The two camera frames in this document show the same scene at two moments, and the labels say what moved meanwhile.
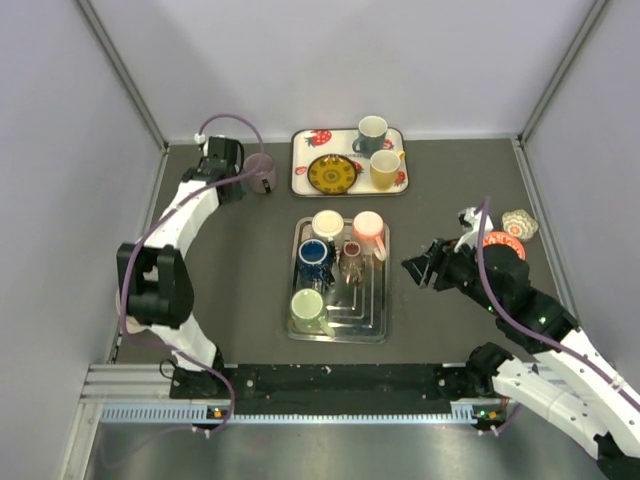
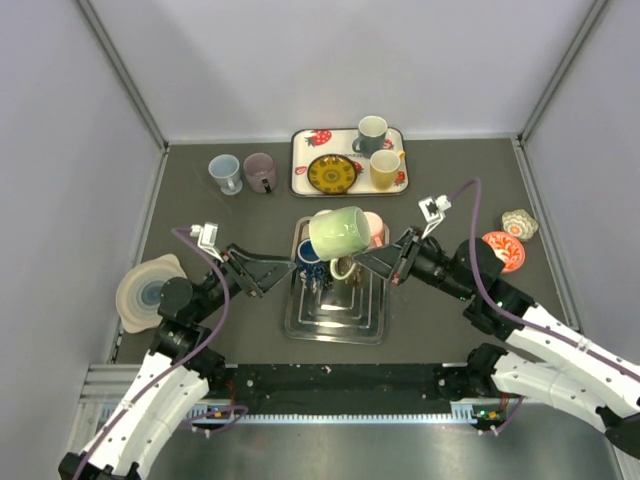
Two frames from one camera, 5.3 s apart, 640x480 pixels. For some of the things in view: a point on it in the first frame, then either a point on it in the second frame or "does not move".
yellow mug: (384, 165) does not move
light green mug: (306, 312) → (337, 236)
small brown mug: (352, 265) does not move
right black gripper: (441, 254) → (392, 262)
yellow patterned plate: (333, 174) does not move
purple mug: (266, 171) does not move
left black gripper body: (235, 195) → (235, 273)
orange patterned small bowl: (505, 239) does not move
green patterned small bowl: (520, 223) does not move
